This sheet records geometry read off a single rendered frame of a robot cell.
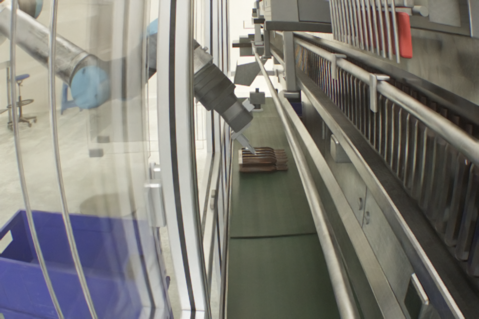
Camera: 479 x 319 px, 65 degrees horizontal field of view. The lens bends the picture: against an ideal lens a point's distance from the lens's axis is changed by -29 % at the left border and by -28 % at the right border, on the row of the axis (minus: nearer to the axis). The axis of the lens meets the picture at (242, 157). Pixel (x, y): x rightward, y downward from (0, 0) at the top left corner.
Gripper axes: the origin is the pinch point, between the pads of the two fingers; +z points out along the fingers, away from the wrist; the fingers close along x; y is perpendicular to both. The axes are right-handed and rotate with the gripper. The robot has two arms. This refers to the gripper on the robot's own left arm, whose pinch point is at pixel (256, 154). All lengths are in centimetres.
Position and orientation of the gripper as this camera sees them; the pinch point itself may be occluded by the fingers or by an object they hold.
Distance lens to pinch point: 103.8
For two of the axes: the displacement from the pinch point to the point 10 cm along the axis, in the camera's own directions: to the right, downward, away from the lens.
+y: 7.5, -6.4, -1.6
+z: 6.6, 7.2, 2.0
